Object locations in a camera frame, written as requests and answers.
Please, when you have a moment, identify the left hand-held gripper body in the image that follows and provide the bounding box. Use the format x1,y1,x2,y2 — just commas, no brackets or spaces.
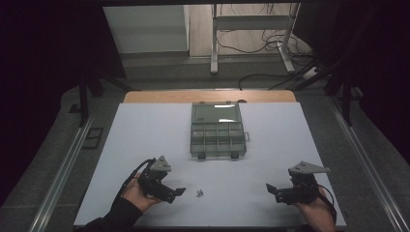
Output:
137,156,177,201

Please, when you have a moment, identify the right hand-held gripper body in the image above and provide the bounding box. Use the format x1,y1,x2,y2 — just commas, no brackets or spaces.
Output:
276,160,332,206

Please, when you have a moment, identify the clear green compartment organizer box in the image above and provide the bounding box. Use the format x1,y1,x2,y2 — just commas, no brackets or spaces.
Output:
190,101,251,160

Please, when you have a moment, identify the person's left hand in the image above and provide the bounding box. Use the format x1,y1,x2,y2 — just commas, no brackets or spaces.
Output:
122,173,162,214

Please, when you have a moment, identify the person's right hand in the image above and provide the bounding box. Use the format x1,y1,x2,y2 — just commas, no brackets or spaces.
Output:
294,187,338,232

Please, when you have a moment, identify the white table mat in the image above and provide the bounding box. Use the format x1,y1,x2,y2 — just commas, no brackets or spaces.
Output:
73,101,347,228

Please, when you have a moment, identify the black floor plate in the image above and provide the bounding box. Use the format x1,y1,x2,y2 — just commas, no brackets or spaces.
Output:
81,127,105,150

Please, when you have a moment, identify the black metal stand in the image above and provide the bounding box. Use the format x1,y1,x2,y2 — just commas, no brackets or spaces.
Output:
77,67,138,129
289,57,365,128

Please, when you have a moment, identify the white power strip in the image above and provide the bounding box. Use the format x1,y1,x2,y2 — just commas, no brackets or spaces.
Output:
302,66,321,81

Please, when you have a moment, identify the white cabinet panel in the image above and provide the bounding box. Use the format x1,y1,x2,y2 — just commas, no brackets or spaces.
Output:
102,4,190,54

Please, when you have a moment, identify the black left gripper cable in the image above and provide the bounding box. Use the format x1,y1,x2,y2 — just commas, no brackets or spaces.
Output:
117,158,157,201

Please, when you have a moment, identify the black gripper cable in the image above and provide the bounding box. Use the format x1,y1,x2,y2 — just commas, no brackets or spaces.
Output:
117,158,157,201
303,182,338,224

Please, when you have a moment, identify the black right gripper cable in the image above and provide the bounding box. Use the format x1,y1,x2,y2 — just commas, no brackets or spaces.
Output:
303,182,338,224

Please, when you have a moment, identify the aluminium floor rail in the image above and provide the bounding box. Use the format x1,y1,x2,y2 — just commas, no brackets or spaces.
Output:
28,116,95,232
328,96,410,232

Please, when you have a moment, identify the black floor cable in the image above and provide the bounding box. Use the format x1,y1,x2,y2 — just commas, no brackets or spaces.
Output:
237,72,293,92

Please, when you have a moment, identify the tangle of black floor cables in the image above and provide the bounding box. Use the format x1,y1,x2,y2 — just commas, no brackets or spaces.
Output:
215,3,312,56

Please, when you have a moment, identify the white metal desk frame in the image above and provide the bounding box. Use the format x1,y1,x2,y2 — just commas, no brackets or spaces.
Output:
210,3,298,75

